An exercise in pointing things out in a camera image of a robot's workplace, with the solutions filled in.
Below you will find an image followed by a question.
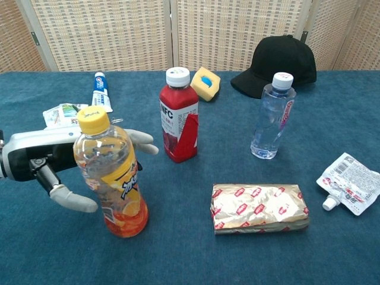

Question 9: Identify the gold foil wrapped pack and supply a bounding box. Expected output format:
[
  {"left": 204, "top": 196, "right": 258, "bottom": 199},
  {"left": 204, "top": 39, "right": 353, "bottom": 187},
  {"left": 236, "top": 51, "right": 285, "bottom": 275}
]
[{"left": 210, "top": 183, "right": 310, "bottom": 236}]

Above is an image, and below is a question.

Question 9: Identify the woven folding screen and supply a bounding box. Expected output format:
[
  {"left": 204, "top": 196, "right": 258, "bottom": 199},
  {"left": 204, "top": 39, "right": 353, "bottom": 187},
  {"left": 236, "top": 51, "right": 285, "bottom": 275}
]
[{"left": 0, "top": 0, "right": 380, "bottom": 74}]

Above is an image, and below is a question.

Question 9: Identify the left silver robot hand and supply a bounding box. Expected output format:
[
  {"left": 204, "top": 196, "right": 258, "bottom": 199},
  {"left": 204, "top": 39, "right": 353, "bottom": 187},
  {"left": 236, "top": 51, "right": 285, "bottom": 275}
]
[{"left": 0, "top": 128, "right": 160, "bottom": 213}]

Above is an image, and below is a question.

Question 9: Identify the blue white toothpaste tube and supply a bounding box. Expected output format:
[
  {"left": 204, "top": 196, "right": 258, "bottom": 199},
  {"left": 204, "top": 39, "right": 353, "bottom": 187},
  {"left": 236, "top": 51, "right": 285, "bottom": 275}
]
[{"left": 91, "top": 72, "right": 114, "bottom": 114}]

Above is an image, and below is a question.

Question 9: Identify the blue table cloth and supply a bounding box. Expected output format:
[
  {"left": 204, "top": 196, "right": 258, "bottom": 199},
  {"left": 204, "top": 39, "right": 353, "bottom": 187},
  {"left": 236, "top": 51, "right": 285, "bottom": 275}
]
[{"left": 0, "top": 70, "right": 380, "bottom": 285}]

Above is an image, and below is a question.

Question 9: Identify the red juice bottle white cap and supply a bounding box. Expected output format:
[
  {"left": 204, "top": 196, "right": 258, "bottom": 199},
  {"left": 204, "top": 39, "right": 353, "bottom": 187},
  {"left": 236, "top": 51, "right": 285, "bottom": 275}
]
[{"left": 159, "top": 66, "right": 200, "bottom": 164}]

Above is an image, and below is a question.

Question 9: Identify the white spout pouch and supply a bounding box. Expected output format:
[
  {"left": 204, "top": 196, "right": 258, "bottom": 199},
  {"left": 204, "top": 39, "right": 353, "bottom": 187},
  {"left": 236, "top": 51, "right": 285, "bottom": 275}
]
[{"left": 316, "top": 152, "right": 380, "bottom": 216}]

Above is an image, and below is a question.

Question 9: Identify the orange drink bottle yellow cap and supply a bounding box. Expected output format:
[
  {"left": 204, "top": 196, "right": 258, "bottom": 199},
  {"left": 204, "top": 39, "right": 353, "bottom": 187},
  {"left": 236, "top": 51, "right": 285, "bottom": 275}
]
[{"left": 72, "top": 106, "right": 149, "bottom": 238}]

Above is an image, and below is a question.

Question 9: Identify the yellow sponge with blue patch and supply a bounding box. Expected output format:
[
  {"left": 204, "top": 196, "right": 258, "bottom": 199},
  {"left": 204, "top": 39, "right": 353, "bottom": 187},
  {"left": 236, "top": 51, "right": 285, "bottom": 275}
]
[{"left": 189, "top": 66, "right": 221, "bottom": 103}]

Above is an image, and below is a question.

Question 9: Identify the clear water bottle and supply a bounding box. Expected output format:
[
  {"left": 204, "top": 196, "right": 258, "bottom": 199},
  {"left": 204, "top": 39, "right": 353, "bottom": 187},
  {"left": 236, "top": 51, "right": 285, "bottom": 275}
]
[{"left": 250, "top": 72, "right": 297, "bottom": 160}]

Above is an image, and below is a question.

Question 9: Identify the black baseball cap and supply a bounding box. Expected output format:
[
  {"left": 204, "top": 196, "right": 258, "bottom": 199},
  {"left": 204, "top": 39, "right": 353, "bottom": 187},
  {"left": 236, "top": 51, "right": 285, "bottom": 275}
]
[{"left": 230, "top": 34, "right": 317, "bottom": 100}]

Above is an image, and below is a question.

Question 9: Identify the white snack bag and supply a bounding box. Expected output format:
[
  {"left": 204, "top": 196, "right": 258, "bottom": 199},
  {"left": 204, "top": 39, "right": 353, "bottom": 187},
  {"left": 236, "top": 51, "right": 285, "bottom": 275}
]
[{"left": 42, "top": 103, "right": 89, "bottom": 130}]

